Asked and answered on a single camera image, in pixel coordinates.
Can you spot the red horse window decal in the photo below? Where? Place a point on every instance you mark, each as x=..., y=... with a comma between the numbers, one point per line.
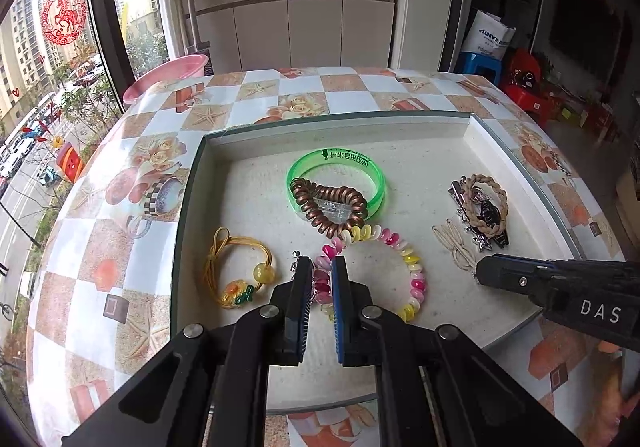
x=65, y=17

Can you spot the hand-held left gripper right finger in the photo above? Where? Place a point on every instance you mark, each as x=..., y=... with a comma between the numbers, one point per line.
x=341, y=312

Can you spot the checkered printed tablecloth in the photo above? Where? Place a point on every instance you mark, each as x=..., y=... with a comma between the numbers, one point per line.
x=100, y=247

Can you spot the pink plastic basin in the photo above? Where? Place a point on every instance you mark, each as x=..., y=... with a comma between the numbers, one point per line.
x=165, y=77

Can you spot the person's right hand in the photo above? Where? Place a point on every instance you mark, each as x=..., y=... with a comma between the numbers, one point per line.
x=617, y=402

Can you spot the shallow white tray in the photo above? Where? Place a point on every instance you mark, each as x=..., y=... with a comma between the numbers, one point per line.
x=400, y=237

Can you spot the dark star hair clip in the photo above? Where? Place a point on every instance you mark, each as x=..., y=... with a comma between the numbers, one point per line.
x=487, y=217

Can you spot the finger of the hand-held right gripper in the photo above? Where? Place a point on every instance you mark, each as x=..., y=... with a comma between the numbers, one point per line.
x=505, y=273

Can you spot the white shopping bag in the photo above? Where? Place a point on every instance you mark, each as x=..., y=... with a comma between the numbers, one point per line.
x=487, y=37

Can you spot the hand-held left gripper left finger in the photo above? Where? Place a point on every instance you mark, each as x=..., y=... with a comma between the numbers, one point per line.
x=300, y=307

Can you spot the blue plastic stool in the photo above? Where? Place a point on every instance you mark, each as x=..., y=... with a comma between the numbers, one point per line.
x=472, y=63

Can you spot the white cabinet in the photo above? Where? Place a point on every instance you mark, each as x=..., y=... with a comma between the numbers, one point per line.
x=300, y=27

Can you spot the green translucent bangle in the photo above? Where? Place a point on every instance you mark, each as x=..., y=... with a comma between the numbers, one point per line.
x=372, y=167

